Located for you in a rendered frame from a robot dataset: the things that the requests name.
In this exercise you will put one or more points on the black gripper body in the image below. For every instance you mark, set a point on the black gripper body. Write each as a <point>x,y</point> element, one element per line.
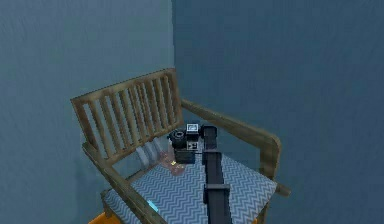
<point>180,141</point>

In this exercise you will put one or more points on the translucent reddish lantern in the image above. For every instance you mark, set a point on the translucent reddish lantern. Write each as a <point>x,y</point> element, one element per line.
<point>170,164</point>

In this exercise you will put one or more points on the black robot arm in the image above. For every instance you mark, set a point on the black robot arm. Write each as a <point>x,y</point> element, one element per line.
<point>213,173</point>

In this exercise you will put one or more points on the wooden armchair with zigzag cushion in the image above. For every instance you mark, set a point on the wooden armchair with zigzag cushion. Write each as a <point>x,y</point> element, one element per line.
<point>140,110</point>

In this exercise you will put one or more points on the orange rounded object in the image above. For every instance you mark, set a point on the orange rounded object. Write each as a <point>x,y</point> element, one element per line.
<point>104,219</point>

